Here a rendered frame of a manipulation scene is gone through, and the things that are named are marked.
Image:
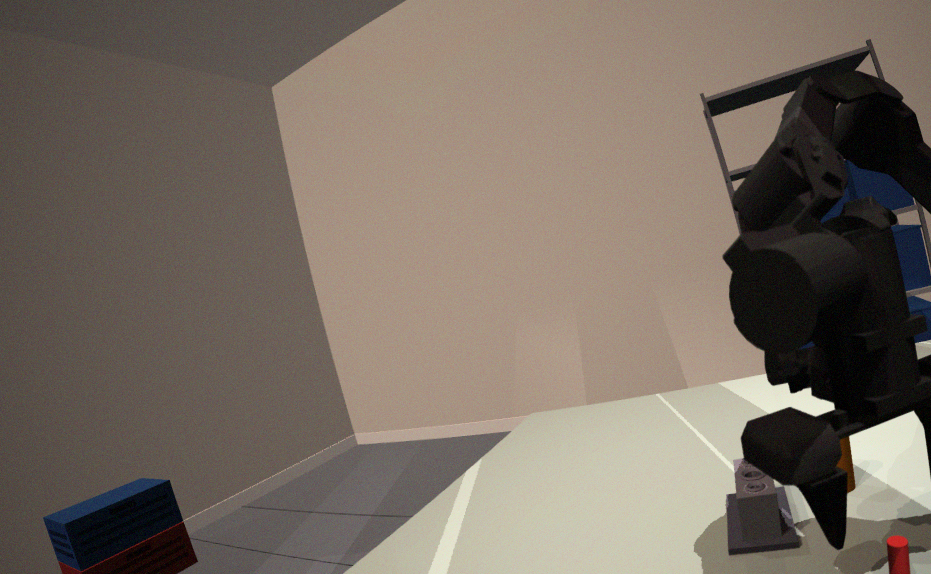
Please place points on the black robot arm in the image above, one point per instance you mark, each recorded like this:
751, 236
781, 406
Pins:
794, 278

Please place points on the brown cylinder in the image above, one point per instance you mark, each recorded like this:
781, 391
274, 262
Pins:
846, 464

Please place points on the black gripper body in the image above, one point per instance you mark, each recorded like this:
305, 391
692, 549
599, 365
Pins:
875, 376

